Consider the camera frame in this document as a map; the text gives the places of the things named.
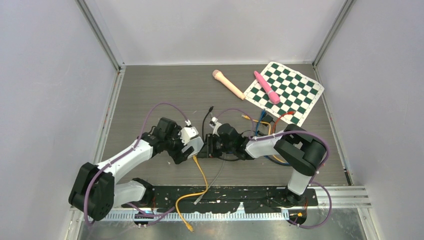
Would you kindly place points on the black network switch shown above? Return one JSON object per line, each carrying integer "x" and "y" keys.
{"x": 205, "y": 152}

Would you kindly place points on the aluminium front rail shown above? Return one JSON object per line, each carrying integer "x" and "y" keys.
{"x": 344, "y": 197}

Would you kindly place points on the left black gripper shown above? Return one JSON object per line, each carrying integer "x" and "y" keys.
{"x": 177, "y": 155}

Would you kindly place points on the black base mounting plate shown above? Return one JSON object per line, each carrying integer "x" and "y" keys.
{"x": 223, "y": 199}

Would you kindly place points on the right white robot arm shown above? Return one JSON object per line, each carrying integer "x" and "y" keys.
{"x": 304, "y": 151}

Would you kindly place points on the pink toy microphone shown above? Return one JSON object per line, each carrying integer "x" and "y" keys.
{"x": 274, "y": 98}

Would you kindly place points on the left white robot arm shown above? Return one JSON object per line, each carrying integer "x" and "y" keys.
{"x": 96, "y": 189}

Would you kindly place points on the white small router box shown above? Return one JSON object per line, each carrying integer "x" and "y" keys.
{"x": 197, "y": 143}

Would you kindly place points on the green white checkerboard mat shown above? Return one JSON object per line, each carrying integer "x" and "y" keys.
{"x": 297, "y": 92}

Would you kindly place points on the beige toy microphone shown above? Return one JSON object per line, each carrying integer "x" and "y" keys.
{"x": 218, "y": 75}

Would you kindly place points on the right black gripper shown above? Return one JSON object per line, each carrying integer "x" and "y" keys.
{"x": 210, "y": 139}

